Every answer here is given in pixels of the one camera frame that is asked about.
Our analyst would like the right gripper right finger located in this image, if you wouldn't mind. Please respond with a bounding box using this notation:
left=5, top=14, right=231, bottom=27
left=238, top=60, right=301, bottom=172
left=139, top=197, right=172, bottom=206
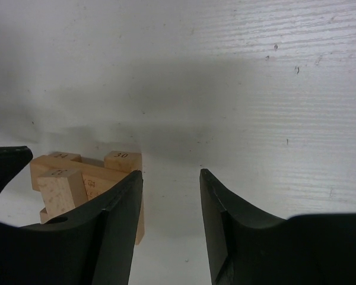
left=200, top=169, right=356, bottom=284

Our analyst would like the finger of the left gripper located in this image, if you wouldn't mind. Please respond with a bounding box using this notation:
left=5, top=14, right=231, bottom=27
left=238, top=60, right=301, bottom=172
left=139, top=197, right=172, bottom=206
left=0, top=146, right=33, bottom=193

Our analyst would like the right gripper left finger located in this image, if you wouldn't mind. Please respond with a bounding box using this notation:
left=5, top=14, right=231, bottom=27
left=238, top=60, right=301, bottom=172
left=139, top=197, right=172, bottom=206
left=0, top=171, right=143, bottom=284

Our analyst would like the wood block two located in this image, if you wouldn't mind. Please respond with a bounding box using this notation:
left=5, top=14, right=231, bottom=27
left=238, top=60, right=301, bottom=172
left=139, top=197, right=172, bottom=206
left=39, top=208, right=51, bottom=224

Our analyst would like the wood block three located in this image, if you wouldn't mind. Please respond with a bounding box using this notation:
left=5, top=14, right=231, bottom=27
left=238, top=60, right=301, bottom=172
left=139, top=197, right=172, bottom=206
left=30, top=155, right=128, bottom=200

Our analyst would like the wood block four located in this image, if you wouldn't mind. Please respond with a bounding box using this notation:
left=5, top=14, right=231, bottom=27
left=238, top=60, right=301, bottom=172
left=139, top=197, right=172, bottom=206
left=49, top=152, right=82, bottom=162

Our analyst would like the wood block five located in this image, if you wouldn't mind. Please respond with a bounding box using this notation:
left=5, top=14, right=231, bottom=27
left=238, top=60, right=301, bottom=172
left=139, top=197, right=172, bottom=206
left=104, top=151, right=145, bottom=245

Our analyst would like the wood block one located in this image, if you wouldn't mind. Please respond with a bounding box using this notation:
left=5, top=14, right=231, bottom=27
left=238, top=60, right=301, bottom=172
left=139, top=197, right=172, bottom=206
left=37, top=169, right=88, bottom=219

